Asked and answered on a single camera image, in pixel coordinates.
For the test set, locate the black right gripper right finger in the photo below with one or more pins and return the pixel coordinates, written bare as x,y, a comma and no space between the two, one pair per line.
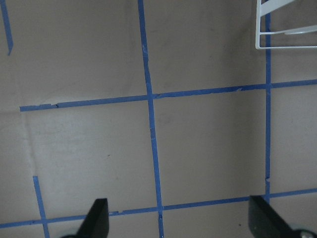
264,222

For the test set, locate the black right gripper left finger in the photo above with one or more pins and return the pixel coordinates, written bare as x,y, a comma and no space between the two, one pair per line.
96,223

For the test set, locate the white wire cup rack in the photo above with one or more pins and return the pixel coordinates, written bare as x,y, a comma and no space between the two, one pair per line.
262,32

